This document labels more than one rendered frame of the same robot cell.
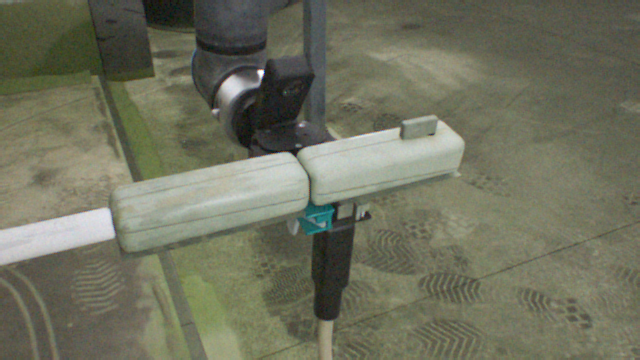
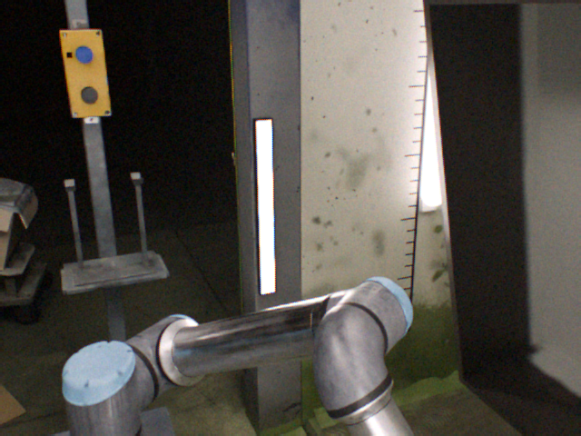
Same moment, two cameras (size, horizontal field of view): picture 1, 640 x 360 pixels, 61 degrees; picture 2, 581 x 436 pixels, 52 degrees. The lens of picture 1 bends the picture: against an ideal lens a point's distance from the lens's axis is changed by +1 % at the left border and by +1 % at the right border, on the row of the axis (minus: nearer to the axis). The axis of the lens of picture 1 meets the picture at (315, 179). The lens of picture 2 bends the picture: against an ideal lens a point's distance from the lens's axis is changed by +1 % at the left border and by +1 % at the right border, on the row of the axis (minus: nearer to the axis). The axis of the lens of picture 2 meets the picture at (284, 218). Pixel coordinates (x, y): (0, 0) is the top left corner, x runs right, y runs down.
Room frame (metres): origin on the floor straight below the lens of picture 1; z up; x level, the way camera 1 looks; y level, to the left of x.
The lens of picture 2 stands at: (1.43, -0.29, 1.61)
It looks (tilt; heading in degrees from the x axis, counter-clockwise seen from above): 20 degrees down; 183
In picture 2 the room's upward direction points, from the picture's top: 1 degrees counter-clockwise
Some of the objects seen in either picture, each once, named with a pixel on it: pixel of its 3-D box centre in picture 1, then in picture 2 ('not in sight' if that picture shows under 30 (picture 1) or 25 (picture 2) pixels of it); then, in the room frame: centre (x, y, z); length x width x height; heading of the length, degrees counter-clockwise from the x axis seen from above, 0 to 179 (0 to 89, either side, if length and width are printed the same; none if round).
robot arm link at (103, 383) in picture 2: not in sight; (104, 391); (0.37, -0.75, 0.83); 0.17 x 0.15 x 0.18; 150
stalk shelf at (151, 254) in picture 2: not in sight; (113, 271); (-0.34, -0.97, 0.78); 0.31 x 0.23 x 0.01; 115
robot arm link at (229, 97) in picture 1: (252, 112); not in sight; (0.60, 0.08, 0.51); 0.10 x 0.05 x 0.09; 115
